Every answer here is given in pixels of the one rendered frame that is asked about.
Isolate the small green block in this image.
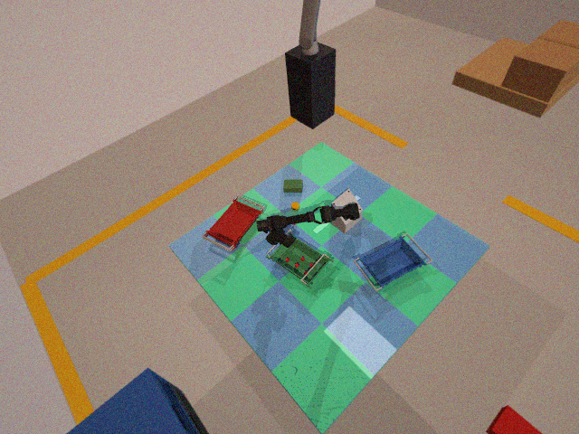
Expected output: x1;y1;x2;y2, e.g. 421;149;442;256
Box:
283;179;302;193

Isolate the blue plastic tray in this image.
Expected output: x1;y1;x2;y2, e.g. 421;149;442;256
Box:
353;233;432;291

